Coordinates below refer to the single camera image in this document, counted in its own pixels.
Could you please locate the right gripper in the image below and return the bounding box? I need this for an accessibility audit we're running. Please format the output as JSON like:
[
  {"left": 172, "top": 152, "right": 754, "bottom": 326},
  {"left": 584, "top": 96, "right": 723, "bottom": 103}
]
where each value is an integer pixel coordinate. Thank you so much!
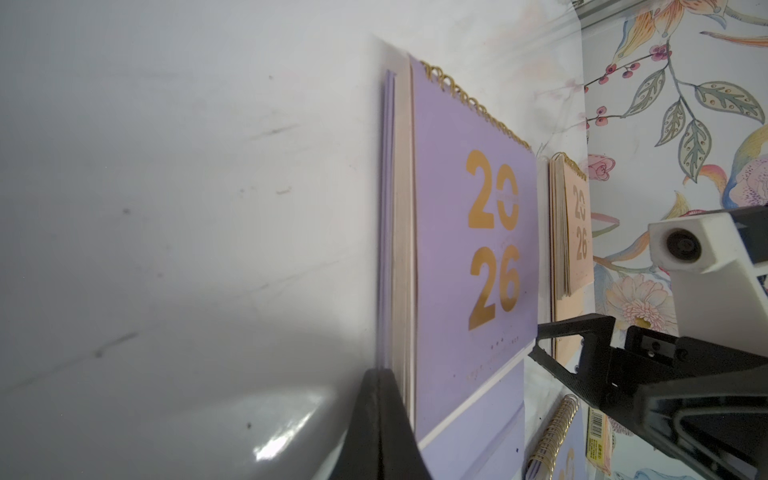
[{"left": 530, "top": 314, "right": 767, "bottom": 479}]

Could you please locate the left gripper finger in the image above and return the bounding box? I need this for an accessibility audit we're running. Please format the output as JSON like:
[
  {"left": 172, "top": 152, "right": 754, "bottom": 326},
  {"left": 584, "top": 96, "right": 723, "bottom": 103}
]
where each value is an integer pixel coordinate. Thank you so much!
[{"left": 330, "top": 368, "right": 431, "bottom": 480}]

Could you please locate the purple calendar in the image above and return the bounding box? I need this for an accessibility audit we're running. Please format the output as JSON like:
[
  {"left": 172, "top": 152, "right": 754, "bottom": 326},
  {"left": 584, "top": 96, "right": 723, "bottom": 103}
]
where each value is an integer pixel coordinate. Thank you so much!
[
  {"left": 522, "top": 394, "right": 587, "bottom": 480},
  {"left": 375, "top": 53, "right": 542, "bottom": 479}
]

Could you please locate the peach calendar right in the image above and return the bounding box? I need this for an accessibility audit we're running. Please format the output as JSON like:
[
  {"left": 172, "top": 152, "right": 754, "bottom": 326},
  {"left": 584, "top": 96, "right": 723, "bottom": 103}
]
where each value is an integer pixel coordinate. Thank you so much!
[{"left": 548, "top": 151, "right": 595, "bottom": 367}]

